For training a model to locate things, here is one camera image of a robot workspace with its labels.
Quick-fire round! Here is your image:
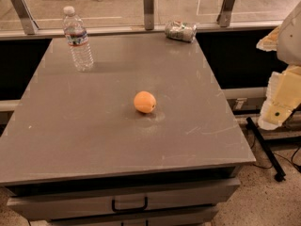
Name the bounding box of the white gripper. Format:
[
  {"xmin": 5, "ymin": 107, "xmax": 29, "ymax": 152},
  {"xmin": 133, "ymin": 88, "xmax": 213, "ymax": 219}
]
[{"xmin": 256, "ymin": 2, "xmax": 301, "ymax": 130}]

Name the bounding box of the orange fruit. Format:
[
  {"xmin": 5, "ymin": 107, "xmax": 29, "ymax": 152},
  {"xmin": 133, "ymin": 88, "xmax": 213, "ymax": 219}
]
[{"xmin": 134, "ymin": 91, "xmax": 156, "ymax": 114}]

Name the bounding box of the black metal stand leg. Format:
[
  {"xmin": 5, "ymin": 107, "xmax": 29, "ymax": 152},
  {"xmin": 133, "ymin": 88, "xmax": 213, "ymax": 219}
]
[{"xmin": 246, "ymin": 117, "xmax": 286, "ymax": 182}]

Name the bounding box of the crushed silver can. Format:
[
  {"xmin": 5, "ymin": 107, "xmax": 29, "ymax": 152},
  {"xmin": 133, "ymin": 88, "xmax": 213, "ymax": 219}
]
[{"xmin": 165, "ymin": 21, "xmax": 197, "ymax": 42}]

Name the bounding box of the clear plastic water bottle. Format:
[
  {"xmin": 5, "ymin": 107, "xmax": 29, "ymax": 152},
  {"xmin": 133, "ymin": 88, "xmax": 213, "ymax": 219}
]
[{"xmin": 63, "ymin": 6, "xmax": 94, "ymax": 72}]

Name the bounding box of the grey drawer cabinet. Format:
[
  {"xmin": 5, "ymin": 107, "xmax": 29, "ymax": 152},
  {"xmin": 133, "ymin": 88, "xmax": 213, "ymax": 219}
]
[{"xmin": 0, "ymin": 34, "xmax": 254, "ymax": 226}]

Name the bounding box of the right metal railing post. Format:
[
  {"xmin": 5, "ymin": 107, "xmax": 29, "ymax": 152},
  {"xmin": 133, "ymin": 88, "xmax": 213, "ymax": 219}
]
[{"xmin": 216, "ymin": 0, "xmax": 235, "ymax": 27}]

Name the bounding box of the metal railing post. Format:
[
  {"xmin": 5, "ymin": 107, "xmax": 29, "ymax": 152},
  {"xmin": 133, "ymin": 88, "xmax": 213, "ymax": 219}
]
[
  {"xmin": 10, "ymin": 0, "xmax": 39, "ymax": 35},
  {"xmin": 143, "ymin": 0, "xmax": 154, "ymax": 30},
  {"xmin": 216, "ymin": 0, "xmax": 235, "ymax": 27}
]

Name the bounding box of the black floor cable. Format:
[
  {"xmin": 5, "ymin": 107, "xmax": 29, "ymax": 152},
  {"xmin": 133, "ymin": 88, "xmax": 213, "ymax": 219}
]
[{"xmin": 252, "ymin": 144, "xmax": 301, "ymax": 174}]

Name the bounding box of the middle metal railing post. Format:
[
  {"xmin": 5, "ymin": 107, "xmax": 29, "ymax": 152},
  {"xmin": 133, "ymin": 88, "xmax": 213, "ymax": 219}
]
[{"xmin": 143, "ymin": 0, "xmax": 154, "ymax": 30}]

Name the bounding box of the black drawer handle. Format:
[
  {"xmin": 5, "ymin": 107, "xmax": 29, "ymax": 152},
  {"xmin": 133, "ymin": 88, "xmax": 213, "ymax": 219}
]
[{"xmin": 111, "ymin": 197, "xmax": 149, "ymax": 214}]

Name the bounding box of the left metal railing post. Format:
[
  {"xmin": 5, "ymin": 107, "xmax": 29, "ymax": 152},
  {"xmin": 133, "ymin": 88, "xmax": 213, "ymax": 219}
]
[{"xmin": 10, "ymin": 0, "xmax": 39, "ymax": 35}]

